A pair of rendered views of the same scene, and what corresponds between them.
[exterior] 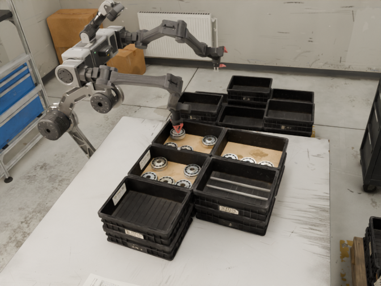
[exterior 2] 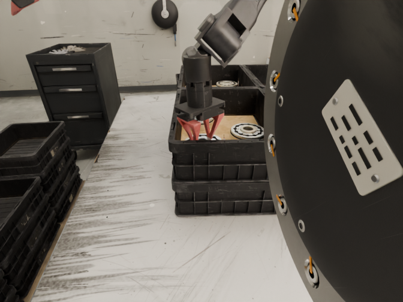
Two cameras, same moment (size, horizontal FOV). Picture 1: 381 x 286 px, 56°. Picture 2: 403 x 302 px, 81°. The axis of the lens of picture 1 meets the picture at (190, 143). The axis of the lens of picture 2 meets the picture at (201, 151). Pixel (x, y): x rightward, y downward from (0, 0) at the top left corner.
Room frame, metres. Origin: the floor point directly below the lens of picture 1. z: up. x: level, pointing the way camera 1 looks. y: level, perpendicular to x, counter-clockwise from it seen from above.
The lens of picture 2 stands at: (2.18, 0.54, 1.17)
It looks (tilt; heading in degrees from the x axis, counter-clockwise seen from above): 31 degrees down; 243
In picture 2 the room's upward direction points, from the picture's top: straight up
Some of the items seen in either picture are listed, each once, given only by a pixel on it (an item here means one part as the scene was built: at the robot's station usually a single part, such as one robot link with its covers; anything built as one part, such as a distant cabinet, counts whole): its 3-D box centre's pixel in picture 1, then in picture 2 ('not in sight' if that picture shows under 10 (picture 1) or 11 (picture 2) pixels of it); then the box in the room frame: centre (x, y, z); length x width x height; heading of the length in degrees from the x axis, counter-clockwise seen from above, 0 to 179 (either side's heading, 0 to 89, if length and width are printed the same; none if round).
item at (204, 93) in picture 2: (176, 116); (199, 95); (1.95, 0.08, 1.00); 0.10 x 0.07 x 0.07; 12
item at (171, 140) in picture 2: (189, 137); (226, 112); (1.83, 0.01, 0.92); 0.40 x 0.30 x 0.02; 65
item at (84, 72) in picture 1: (87, 74); not in sight; (1.73, 0.51, 1.45); 0.09 x 0.08 x 0.12; 160
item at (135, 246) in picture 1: (149, 223); not in sight; (1.28, 0.26, 0.76); 0.40 x 0.30 x 0.12; 65
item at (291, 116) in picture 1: (287, 131); (36, 172); (2.52, -0.86, 0.37); 0.40 x 0.30 x 0.45; 70
